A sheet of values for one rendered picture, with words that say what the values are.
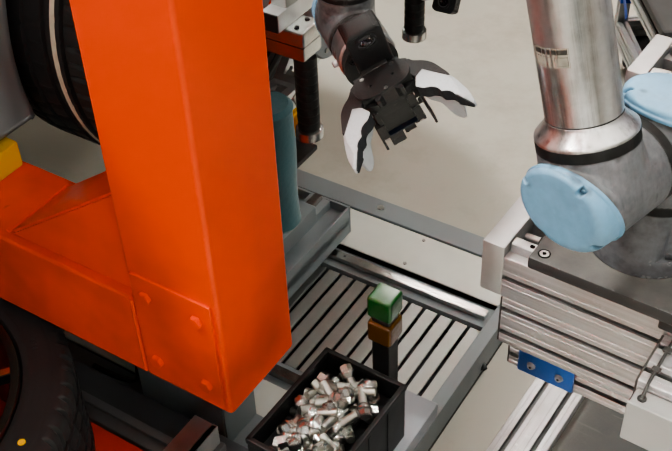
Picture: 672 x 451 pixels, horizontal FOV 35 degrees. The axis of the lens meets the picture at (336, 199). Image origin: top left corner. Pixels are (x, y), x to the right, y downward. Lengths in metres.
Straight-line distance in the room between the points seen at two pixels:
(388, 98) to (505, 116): 1.80
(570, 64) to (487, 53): 2.19
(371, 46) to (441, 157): 1.65
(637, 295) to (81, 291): 0.80
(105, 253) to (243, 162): 0.30
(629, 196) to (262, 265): 0.54
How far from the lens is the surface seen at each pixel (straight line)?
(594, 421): 2.00
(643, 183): 1.21
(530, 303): 1.50
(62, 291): 1.68
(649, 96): 1.27
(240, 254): 1.42
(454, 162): 2.86
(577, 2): 1.10
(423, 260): 2.45
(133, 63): 1.24
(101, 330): 1.67
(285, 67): 2.06
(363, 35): 1.22
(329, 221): 2.45
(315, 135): 1.67
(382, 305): 1.53
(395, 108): 1.26
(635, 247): 1.35
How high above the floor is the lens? 1.75
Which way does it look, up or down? 40 degrees down
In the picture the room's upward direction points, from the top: 2 degrees counter-clockwise
